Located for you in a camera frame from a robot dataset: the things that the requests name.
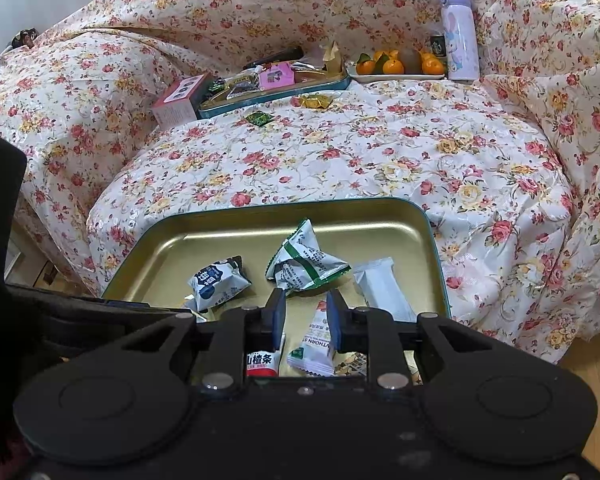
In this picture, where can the black remote control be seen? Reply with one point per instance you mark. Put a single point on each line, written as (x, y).
(275, 57)

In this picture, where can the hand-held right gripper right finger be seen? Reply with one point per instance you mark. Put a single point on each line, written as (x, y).
(335, 316)

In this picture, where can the teal tin box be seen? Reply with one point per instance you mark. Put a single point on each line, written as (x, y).
(280, 100)

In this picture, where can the green foil candy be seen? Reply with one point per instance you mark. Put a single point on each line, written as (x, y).
(216, 87)

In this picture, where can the pink snack packet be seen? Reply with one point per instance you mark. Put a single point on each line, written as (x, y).
(276, 76)

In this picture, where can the dark drink can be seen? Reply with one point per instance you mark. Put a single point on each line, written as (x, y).
(437, 46)

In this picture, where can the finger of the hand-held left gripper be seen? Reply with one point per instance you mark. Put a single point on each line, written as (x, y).
(80, 310)

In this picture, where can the dark patterned object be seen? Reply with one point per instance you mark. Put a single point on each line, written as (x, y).
(24, 38)

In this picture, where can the white green snack packet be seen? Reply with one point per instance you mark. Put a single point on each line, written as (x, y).
(311, 352)
(305, 262)

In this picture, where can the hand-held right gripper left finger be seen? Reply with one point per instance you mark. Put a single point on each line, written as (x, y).
(279, 312)

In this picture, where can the white purple thermos bottle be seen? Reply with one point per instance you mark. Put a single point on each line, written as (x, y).
(459, 35)

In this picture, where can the green foil snack packet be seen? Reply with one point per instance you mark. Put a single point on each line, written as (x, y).
(257, 119)

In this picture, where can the white blue snack packet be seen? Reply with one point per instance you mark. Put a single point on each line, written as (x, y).
(217, 281)

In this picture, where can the gold foil snack packet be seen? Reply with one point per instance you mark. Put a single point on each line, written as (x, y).
(316, 101)

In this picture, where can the red white snack packet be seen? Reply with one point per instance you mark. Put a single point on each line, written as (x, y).
(262, 360)

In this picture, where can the white rectangular plate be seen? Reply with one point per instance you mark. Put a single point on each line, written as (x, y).
(405, 78)

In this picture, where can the gold checkered snack packet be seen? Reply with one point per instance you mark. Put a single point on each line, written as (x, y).
(352, 364)

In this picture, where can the clear snack packet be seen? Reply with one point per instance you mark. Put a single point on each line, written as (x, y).
(241, 86)

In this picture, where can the brown paper bag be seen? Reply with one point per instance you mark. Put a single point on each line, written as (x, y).
(331, 55)

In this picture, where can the plain white snack packet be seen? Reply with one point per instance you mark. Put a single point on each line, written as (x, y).
(385, 287)

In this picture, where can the pink cardboard box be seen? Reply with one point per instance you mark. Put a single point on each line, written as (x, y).
(177, 100)

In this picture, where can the golden tin lid tray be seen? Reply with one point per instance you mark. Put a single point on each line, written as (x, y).
(205, 240)

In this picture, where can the orange tangerine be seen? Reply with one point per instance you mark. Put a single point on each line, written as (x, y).
(431, 66)
(365, 67)
(392, 67)
(381, 55)

